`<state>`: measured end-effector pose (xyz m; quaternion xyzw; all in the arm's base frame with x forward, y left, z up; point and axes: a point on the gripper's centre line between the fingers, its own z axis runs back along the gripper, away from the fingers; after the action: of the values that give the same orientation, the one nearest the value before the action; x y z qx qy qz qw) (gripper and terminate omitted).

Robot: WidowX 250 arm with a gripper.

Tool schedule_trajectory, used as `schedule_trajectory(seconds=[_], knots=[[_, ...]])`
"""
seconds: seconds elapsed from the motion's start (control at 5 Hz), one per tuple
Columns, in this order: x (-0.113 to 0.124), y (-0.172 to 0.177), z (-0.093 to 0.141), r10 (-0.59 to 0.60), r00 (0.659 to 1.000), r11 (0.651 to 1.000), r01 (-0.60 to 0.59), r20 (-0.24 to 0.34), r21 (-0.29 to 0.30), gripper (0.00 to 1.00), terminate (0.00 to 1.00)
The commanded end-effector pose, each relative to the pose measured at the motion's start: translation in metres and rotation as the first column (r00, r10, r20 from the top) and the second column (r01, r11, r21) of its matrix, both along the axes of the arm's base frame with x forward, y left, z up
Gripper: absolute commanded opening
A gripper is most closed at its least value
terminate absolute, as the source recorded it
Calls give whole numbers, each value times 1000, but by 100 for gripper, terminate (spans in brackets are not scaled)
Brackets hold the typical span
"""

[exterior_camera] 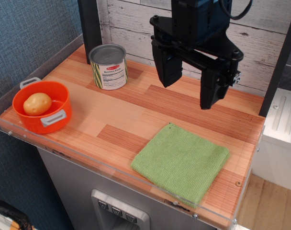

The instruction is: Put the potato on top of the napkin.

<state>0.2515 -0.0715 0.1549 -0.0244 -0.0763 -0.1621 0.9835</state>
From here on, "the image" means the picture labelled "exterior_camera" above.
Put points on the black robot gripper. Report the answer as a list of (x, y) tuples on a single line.
[(196, 34)]

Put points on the yellow toy potato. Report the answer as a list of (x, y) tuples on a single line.
[(37, 104)]

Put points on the green cloth napkin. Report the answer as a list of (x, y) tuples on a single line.
[(181, 163)]

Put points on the toy corn can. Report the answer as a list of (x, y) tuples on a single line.
[(109, 67)]

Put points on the white appliance at right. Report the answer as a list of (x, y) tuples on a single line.
[(272, 160)]

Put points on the orange toy pot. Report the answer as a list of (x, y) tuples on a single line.
[(54, 118)]

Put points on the grey toy fridge cabinet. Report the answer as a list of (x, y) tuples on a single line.
[(94, 202)]

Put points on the clear acrylic table guard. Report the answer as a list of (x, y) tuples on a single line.
[(109, 128)]

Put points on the black object bottom left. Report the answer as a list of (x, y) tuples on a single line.
[(13, 219)]

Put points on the black right post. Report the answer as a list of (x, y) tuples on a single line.
[(276, 76)]

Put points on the black post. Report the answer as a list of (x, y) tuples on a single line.
[(90, 24), (276, 76)]

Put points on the black left post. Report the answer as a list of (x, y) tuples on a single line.
[(90, 24)]

